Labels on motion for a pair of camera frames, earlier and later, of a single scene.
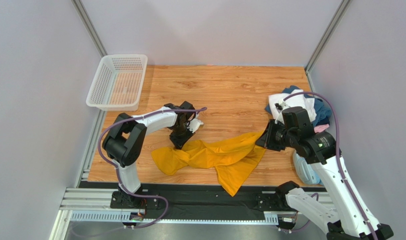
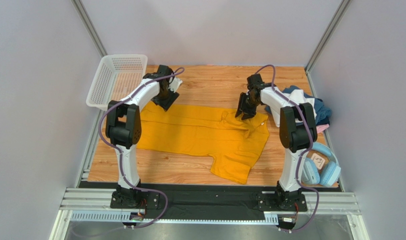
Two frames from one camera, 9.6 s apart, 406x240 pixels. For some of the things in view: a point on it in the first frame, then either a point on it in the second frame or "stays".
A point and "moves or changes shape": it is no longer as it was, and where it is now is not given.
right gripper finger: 262,141 → 241,105
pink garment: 320,128 stays
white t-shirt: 294,101 stays
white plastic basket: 119,83 stays
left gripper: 179,143 → 167,104
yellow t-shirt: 233,160 moves or changes shape
